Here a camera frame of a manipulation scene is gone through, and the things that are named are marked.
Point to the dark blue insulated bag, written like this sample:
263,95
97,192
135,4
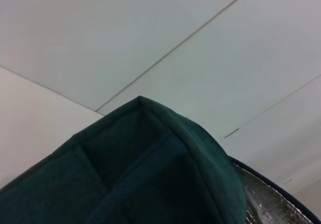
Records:
125,178

